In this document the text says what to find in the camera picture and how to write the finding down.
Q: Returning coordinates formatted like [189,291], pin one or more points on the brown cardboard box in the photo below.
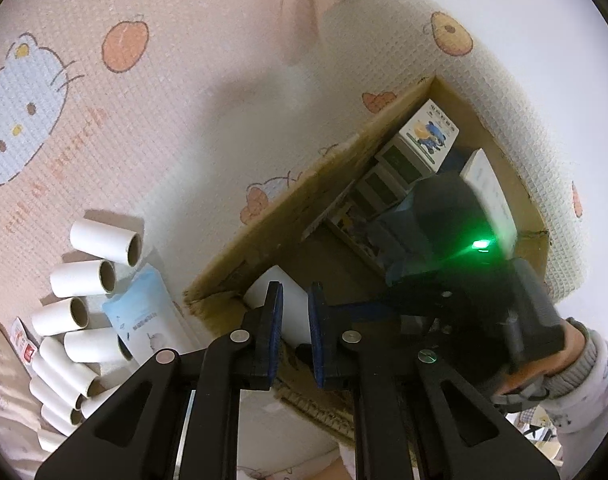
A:
[284,220]

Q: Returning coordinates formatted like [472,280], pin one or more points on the pale flowered quilt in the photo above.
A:
[3,400]

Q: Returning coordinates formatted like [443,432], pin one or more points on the pile of white paper tubes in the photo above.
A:
[83,280]

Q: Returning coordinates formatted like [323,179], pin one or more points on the cartoon printed waffle blanket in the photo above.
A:
[183,110]

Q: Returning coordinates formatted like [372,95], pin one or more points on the person's right hand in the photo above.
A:
[574,342]

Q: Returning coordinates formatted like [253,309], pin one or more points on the dark blue box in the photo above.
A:
[455,160]

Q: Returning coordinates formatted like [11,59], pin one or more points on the white cardboard tube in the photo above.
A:
[294,305]

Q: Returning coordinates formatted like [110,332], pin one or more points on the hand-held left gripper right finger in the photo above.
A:
[316,335]

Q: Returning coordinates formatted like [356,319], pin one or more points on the blue and white pouch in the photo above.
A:
[143,315]

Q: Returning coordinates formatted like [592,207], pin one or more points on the person's right forearm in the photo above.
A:
[584,395]

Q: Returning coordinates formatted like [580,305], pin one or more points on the large green white cartoon box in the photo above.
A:
[429,130]

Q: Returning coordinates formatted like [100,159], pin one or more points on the small green white box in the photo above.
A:
[379,187]

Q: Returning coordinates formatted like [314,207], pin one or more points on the red and white packet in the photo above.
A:
[26,347]

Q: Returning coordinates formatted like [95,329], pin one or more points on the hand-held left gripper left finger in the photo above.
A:
[276,335]

